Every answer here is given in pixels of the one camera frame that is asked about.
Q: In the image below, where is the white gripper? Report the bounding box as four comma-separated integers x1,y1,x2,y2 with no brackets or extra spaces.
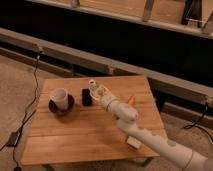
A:
98,89,117,109

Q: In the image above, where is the white bottle with label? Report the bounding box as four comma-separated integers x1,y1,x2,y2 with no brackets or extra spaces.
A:
88,79,108,101

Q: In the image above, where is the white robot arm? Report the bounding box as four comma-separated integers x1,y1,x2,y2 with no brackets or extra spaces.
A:
97,90,213,171

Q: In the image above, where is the small black box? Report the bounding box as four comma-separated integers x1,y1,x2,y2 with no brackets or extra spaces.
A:
82,89,92,106

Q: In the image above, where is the orange carrot toy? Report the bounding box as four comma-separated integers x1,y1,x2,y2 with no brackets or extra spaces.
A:
127,95,136,106

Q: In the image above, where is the white paper cup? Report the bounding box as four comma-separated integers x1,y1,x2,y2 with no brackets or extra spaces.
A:
50,88,69,111

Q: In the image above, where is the wooden table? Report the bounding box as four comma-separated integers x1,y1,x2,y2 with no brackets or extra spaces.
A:
21,76,166,166

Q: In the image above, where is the white sponge block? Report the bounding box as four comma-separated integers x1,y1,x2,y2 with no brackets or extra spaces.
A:
127,136,141,149

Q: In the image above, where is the dark brown saucer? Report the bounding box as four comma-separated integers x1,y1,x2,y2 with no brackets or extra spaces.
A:
48,94,75,116

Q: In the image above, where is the black power adapter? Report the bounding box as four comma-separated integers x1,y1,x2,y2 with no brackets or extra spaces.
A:
6,132,21,147

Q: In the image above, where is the black power cable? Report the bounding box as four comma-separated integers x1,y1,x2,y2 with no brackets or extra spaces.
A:
0,53,43,171

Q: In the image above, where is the black cable right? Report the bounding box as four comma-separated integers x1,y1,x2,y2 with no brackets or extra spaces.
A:
182,101,213,141

